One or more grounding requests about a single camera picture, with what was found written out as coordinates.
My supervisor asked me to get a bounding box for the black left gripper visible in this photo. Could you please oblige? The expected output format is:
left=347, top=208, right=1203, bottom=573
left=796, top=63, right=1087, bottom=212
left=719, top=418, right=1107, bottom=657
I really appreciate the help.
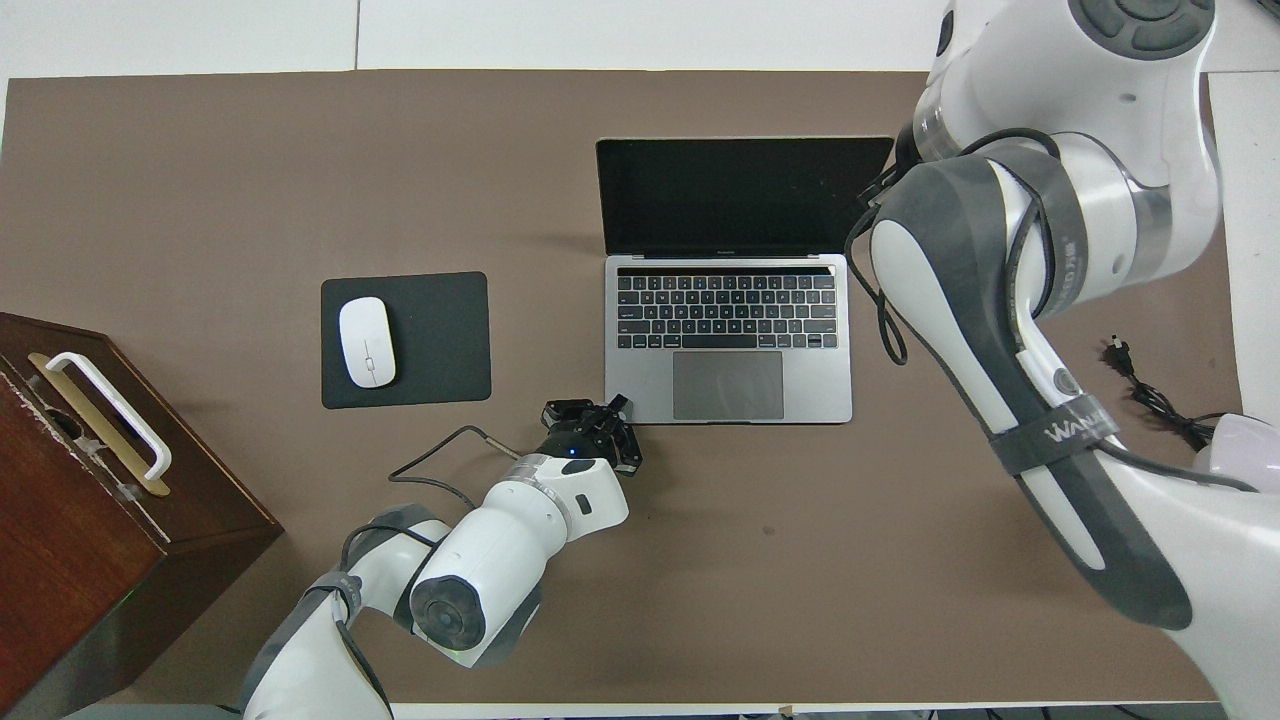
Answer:
left=540, top=393, right=646, bottom=477

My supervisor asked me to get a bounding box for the grey aluminium laptop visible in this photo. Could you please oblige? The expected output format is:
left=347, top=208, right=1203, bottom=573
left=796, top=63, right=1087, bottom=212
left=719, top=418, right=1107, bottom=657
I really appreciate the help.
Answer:
left=595, top=136, right=896, bottom=425

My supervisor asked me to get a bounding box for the black mouse pad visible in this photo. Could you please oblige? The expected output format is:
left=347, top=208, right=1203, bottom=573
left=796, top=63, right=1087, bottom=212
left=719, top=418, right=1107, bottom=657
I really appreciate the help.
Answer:
left=320, top=271, right=493, bottom=410

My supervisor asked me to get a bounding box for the white computer mouse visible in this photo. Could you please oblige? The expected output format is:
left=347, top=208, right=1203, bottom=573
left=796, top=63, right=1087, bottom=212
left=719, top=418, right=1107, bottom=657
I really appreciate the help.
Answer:
left=338, top=297, right=397, bottom=389

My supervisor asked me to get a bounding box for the brown table mat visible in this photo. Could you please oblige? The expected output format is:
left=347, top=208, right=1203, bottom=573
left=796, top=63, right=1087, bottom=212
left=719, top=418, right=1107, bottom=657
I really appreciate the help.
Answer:
left=0, top=70, right=1246, bottom=706

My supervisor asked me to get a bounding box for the white desk lamp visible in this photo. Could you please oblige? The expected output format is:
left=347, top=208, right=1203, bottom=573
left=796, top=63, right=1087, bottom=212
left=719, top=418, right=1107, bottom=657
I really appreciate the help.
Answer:
left=1195, top=413, right=1280, bottom=479

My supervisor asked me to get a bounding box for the dark brown wooden box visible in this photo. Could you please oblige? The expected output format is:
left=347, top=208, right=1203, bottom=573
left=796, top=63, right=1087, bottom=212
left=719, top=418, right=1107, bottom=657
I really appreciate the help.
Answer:
left=0, top=312, right=286, bottom=719

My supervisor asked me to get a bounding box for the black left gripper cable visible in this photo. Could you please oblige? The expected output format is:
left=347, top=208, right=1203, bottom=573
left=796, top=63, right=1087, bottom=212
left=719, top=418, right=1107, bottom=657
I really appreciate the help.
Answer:
left=388, top=425, right=523, bottom=511

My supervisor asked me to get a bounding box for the black lamp power cable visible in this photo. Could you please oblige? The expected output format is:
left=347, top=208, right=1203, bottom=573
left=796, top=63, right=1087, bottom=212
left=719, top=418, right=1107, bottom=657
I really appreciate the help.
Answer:
left=1108, top=338, right=1226, bottom=451

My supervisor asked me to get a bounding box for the brass handle plate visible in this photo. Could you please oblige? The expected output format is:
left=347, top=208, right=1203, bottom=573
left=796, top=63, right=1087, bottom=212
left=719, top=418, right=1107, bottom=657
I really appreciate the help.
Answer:
left=27, top=352, right=171, bottom=498

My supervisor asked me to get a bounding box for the white box handle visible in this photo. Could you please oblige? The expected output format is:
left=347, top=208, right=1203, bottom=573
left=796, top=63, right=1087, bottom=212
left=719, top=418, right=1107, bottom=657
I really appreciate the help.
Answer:
left=45, top=352, right=173, bottom=483

